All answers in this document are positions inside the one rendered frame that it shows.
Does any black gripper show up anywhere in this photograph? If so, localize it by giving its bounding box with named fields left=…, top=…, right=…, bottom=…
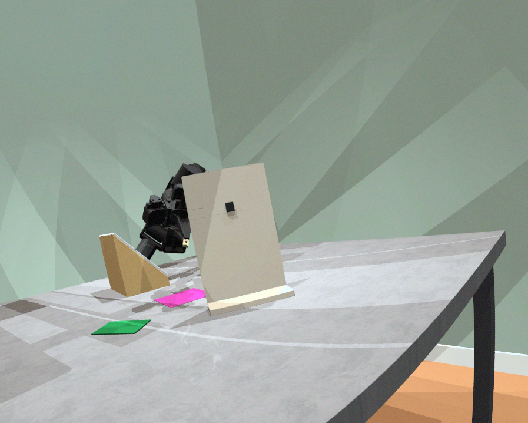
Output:
left=162, top=184, right=191, bottom=253

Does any pink square zone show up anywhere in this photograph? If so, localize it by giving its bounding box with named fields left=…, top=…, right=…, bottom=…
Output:
left=154, top=288, right=206, bottom=308

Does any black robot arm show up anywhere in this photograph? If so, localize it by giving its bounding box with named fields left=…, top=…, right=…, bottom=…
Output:
left=136, top=163, right=206, bottom=260

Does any green flat square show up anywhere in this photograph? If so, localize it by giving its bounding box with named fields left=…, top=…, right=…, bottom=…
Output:
left=91, top=319, right=151, bottom=335

